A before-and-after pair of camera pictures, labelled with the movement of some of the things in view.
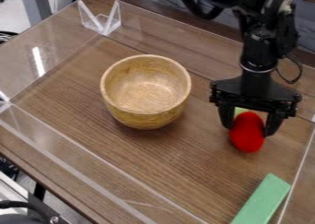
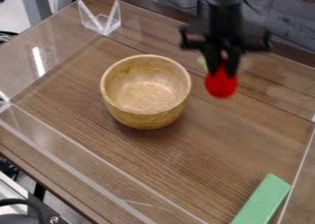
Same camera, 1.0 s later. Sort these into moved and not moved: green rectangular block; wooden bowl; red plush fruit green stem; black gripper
Moved: black gripper; red plush fruit green stem
Not moved: wooden bowl; green rectangular block
